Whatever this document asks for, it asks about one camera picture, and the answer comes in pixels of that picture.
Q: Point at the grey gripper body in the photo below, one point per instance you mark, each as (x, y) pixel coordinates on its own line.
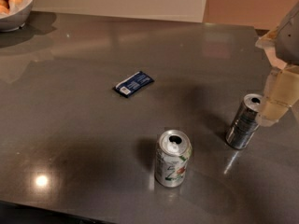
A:
(289, 39)

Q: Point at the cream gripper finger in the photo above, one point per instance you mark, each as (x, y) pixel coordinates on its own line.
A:
(280, 93)

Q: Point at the blue rxbar blueberry wrapper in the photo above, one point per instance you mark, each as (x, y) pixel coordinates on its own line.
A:
(134, 83)

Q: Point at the silver dark soda can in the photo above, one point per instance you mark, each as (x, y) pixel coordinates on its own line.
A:
(244, 124)

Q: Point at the white green 7up can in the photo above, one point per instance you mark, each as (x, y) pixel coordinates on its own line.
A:
(173, 151)

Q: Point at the grey metal fruit bowl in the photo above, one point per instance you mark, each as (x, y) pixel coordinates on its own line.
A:
(16, 17)

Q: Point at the orange fruit lower middle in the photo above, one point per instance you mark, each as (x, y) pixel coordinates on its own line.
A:
(15, 3)

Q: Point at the orange fruit left edge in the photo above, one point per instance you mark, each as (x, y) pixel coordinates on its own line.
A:
(4, 6)

